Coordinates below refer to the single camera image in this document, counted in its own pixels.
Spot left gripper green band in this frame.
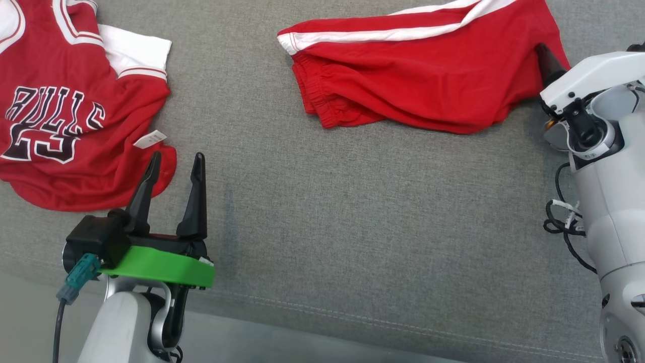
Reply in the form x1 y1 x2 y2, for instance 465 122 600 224
99 151 216 289

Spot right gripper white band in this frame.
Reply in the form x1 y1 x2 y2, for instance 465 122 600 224
535 43 645 115

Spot red Bulls basketball jersey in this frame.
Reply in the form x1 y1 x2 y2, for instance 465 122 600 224
0 0 177 211

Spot red shorts with white stripe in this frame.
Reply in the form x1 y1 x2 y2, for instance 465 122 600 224
277 0 571 135

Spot teal left camera connector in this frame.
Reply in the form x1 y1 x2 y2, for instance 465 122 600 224
56 254 102 305

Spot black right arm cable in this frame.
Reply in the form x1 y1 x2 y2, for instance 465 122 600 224
543 161 599 275

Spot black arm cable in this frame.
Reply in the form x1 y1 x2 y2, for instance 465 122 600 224
52 300 67 363
543 161 599 275

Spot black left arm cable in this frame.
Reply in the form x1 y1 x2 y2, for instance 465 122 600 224
52 300 67 363

